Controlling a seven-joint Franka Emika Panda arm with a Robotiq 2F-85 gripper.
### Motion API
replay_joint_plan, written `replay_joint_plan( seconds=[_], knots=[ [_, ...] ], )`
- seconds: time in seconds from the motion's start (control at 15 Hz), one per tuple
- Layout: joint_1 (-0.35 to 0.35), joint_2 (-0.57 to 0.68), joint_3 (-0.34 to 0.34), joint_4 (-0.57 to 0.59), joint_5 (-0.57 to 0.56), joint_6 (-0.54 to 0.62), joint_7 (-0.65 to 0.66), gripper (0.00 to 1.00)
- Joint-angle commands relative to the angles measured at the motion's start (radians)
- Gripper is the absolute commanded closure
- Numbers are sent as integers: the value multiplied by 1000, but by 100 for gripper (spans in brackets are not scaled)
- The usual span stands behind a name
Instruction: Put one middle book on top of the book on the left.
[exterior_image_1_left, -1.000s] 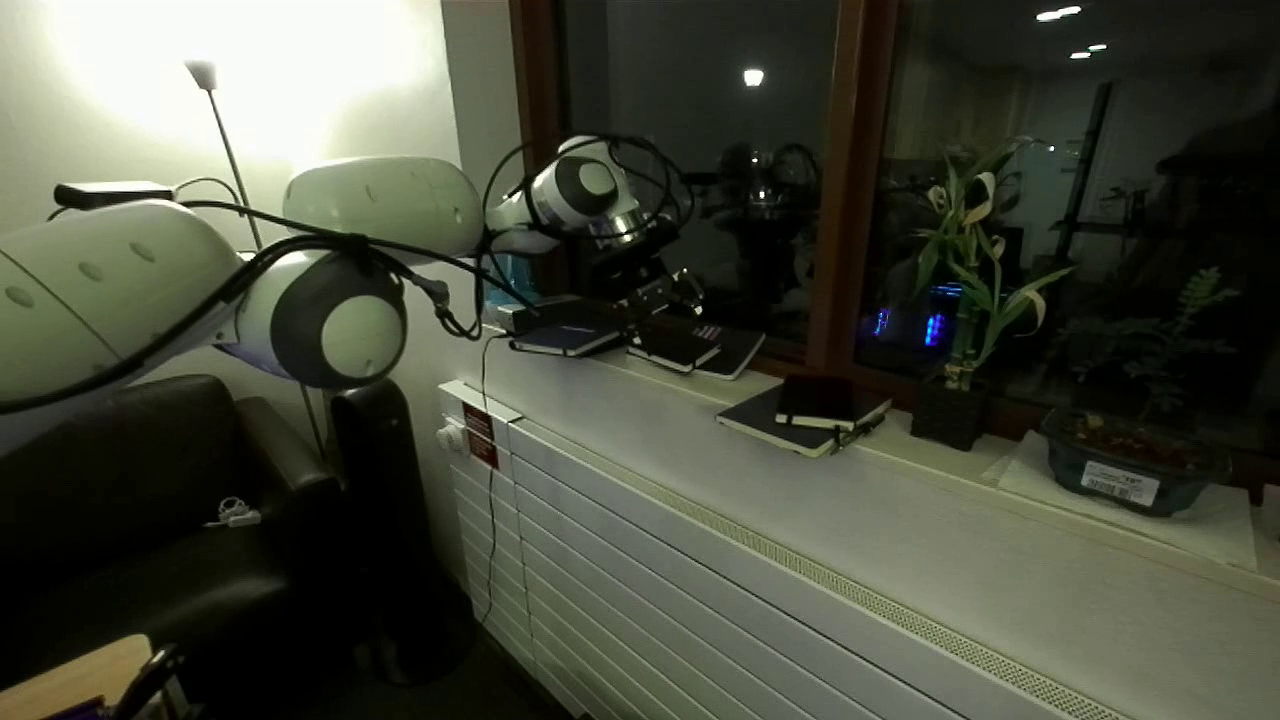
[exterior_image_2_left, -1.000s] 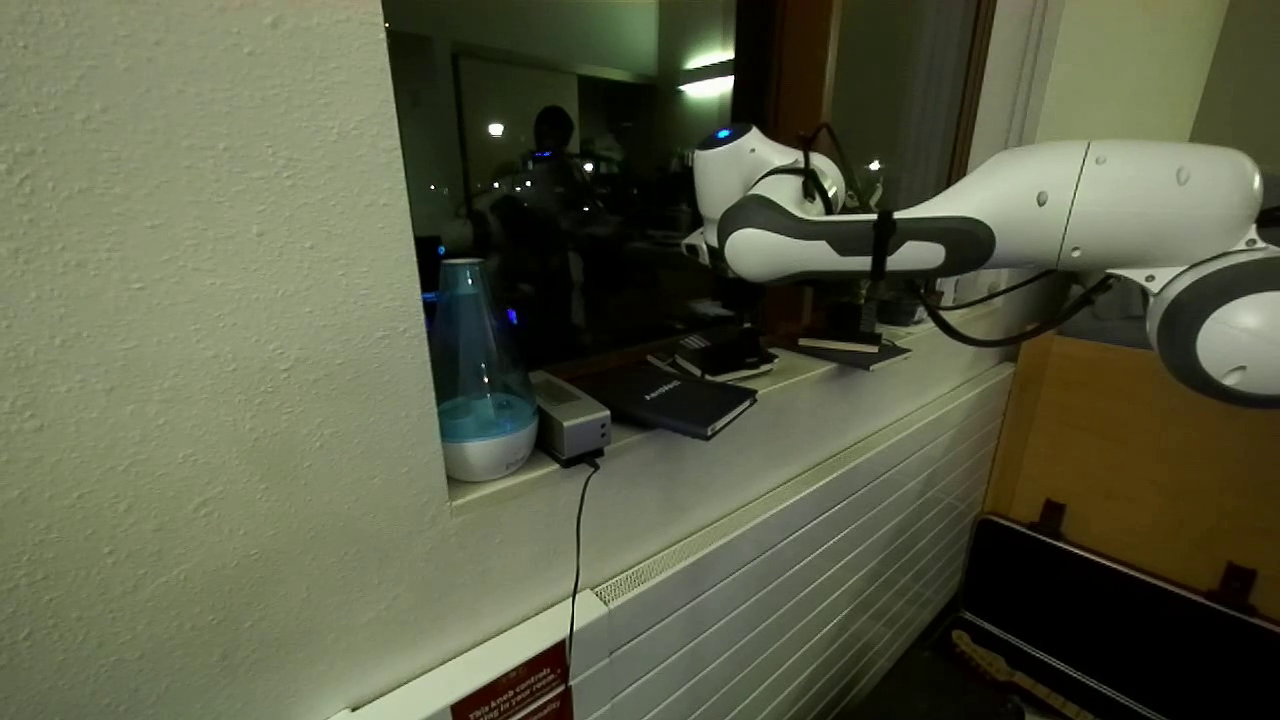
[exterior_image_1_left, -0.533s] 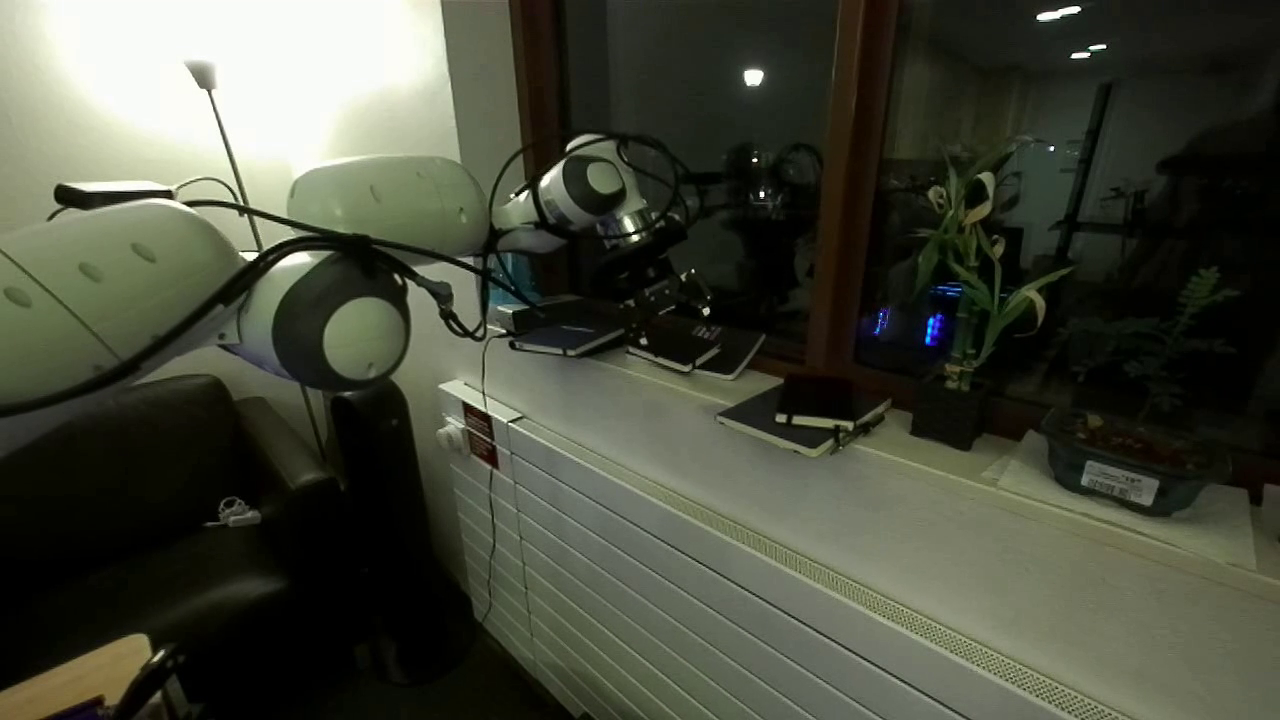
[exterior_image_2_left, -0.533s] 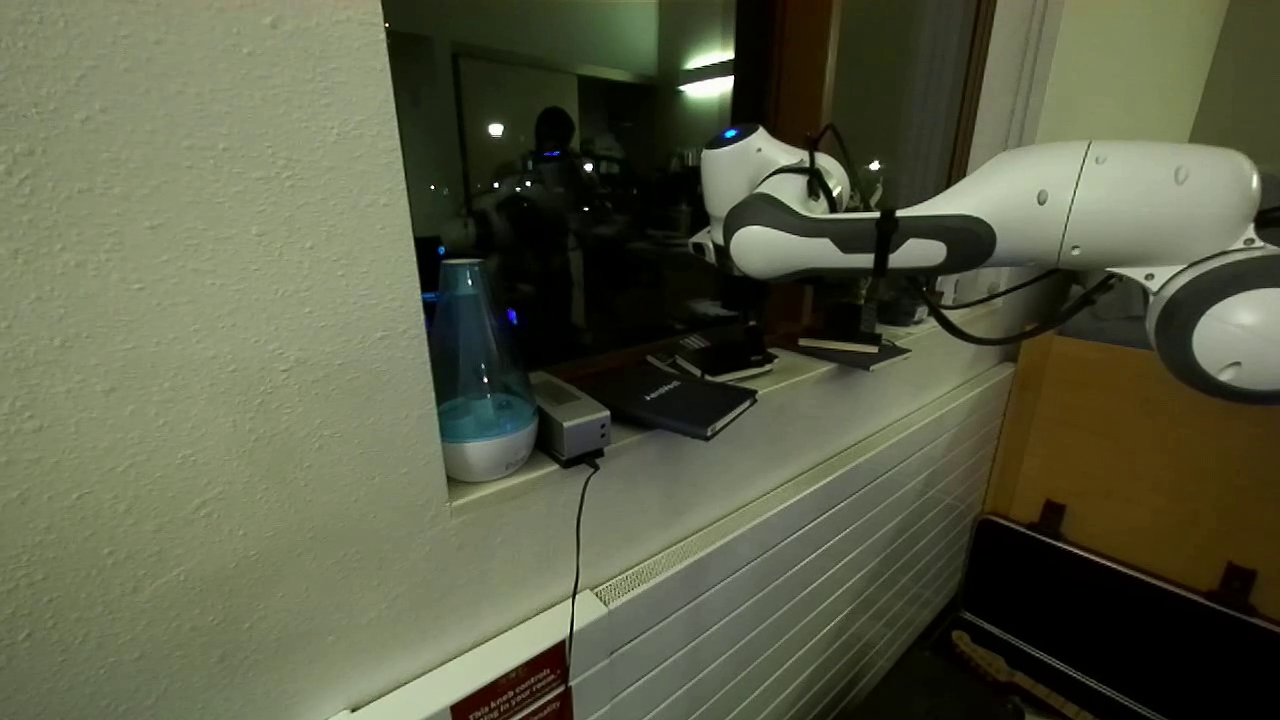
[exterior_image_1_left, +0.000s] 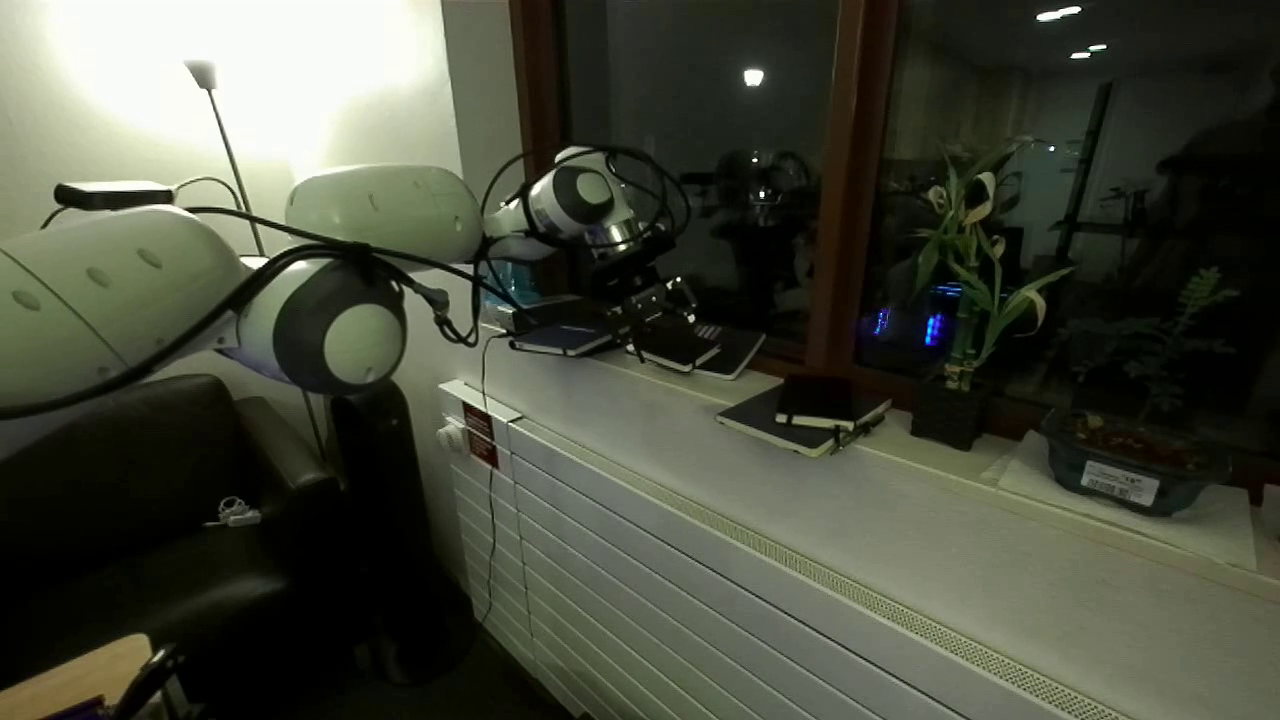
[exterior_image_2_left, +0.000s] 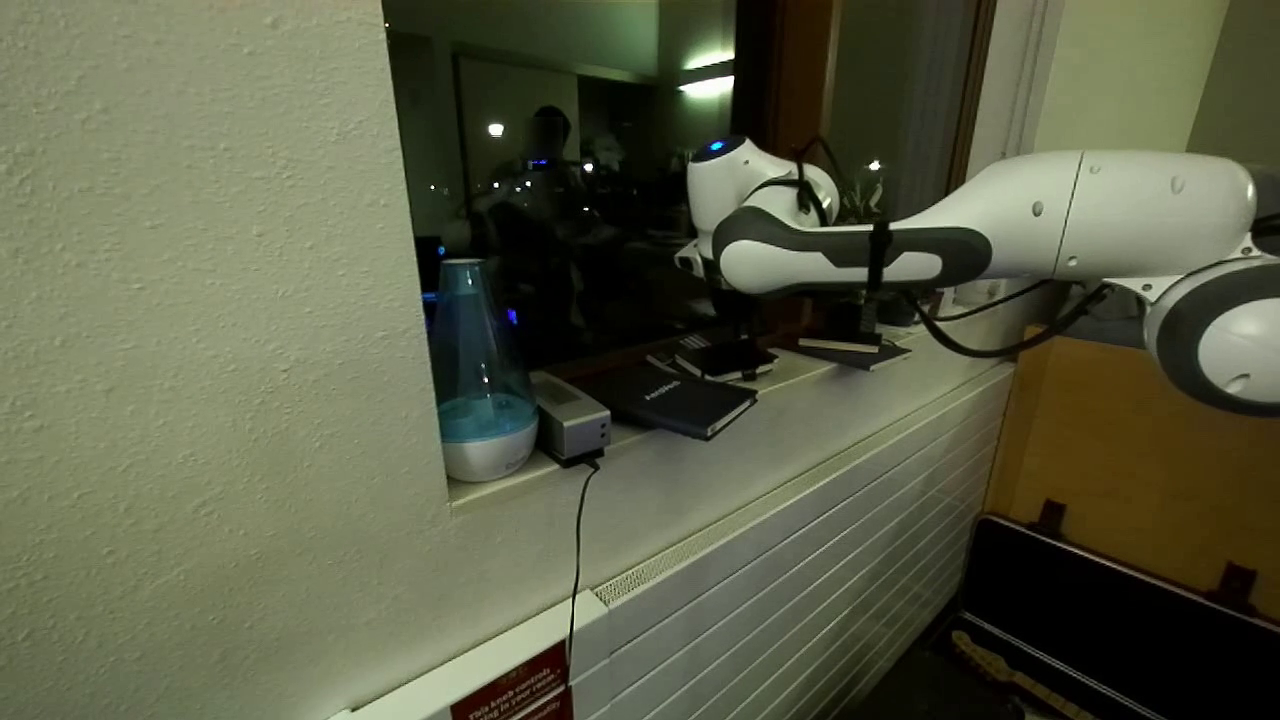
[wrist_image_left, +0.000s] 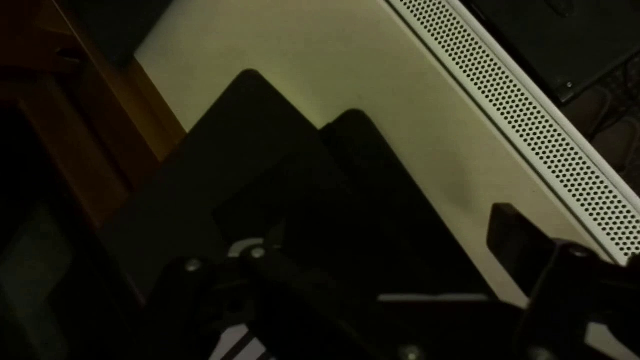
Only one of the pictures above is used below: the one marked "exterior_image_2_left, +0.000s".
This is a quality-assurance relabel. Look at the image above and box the black furniture edge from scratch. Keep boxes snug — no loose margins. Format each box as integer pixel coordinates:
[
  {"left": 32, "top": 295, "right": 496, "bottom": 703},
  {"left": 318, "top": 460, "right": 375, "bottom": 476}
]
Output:
[{"left": 947, "top": 515, "right": 1280, "bottom": 720}]

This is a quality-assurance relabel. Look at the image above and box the stack of black books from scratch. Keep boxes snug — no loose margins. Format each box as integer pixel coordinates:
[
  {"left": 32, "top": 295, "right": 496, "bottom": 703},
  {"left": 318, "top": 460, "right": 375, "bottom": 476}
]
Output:
[{"left": 790, "top": 295, "right": 912, "bottom": 372}]

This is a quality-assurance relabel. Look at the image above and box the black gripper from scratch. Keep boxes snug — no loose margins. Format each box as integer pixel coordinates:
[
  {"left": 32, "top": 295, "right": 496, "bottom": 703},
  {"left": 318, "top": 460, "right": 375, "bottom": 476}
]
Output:
[{"left": 691, "top": 279, "right": 776, "bottom": 382}]

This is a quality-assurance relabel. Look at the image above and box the grey speaker box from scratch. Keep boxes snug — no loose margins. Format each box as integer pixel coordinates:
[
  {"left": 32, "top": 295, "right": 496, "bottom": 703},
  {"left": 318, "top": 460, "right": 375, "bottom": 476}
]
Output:
[{"left": 526, "top": 368, "right": 616, "bottom": 467}]

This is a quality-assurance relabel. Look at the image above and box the large wooden board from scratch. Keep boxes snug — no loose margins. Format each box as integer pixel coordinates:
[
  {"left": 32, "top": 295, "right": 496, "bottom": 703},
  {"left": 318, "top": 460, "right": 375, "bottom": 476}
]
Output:
[{"left": 981, "top": 334, "right": 1280, "bottom": 624}]

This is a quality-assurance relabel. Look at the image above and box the black book with cover print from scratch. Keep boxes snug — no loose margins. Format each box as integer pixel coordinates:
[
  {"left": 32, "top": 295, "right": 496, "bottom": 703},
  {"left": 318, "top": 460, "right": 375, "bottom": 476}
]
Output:
[{"left": 605, "top": 372, "right": 761, "bottom": 443}]

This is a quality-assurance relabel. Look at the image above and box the blue white cone humidifier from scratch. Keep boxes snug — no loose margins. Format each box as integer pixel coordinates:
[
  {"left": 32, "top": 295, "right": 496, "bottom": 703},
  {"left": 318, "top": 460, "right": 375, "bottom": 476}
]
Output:
[{"left": 432, "top": 256, "right": 545, "bottom": 486}]

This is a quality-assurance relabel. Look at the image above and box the black power cable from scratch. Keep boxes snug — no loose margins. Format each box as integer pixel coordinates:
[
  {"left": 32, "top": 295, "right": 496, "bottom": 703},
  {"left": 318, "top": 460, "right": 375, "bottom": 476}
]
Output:
[{"left": 559, "top": 454, "right": 608, "bottom": 674}]

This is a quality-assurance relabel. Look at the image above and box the white slatted radiator cover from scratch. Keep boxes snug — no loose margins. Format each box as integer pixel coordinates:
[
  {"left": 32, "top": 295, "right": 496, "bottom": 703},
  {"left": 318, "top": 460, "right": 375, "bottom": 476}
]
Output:
[{"left": 566, "top": 360, "right": 1018, "bottom": 720}]

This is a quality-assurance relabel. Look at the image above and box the red warning label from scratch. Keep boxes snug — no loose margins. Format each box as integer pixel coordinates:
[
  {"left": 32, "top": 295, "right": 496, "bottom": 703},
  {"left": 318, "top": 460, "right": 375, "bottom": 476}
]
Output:
[{"left": 448, "top": 642, "right": 574, "bottom": 720}]

